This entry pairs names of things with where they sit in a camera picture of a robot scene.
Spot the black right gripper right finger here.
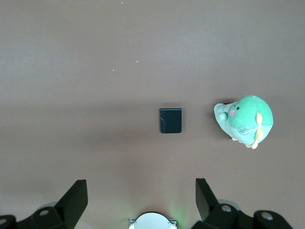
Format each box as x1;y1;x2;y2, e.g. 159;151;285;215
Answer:
190;177;293;229

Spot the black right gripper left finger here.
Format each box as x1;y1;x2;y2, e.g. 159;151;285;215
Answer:
0;179;89;229

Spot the green plush dinosaur toy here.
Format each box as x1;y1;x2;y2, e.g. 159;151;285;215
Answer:
213;94;275;150

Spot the brown table cover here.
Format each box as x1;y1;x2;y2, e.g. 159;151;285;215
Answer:
0;0;305;229

